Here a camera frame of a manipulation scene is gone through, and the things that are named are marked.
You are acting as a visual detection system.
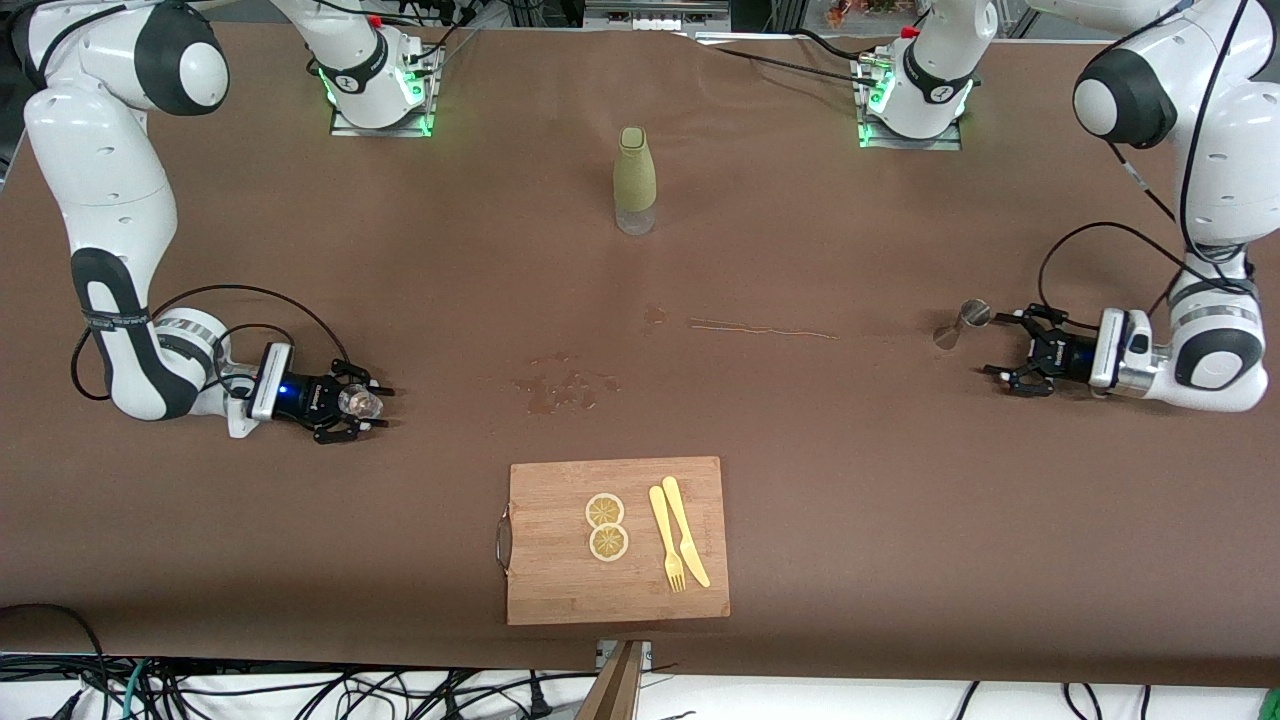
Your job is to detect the steel double jigger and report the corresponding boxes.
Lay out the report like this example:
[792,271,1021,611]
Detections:
[933,298,992,351]

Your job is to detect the brown table cover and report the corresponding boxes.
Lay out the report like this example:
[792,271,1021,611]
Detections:
[0,20,1280,691]

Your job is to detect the scattered liquid spill puddle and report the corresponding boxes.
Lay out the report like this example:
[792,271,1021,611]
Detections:
[512,352,621,414]

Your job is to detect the wooden cutting board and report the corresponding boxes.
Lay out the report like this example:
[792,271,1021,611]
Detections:
[497,456,731,627]

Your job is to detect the yellow plastic fork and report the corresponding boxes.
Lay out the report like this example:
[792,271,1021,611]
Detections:
[648,485,688,593]

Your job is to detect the green sleeved glass bottle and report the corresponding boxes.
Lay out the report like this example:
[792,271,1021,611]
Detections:
[613,126,658,237]

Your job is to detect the yellow plastic knife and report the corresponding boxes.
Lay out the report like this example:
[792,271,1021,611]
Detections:
[661,476,712,589]

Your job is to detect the grey power strip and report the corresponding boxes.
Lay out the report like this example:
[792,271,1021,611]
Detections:
[585,0,731,31]

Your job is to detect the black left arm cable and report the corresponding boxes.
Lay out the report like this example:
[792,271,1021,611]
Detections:
[1038,0,1251,321]

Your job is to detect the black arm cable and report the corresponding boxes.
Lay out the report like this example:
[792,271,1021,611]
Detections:
[1038,0,1251,321]
[70,285,346,401]

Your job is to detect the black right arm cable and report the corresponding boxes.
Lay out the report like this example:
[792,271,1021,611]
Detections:
[70,285,346,401]

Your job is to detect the thick black cable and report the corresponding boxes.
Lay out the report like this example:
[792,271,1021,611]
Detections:
[0,603,111,720]

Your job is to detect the metal bracket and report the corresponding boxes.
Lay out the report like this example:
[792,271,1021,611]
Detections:
[597,640,653,673]

